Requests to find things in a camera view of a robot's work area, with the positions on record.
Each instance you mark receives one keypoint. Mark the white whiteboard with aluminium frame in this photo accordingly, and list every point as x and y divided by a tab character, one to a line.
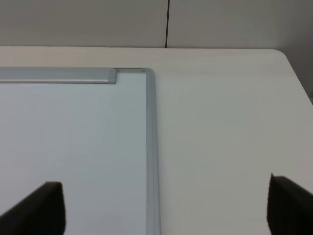
98	140

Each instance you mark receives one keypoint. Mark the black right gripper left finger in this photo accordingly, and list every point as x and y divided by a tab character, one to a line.
42	212

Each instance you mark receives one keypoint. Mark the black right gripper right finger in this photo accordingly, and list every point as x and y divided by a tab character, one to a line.
289	208

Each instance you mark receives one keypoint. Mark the grey whiteboard pen tray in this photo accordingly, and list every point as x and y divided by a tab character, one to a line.
58	75

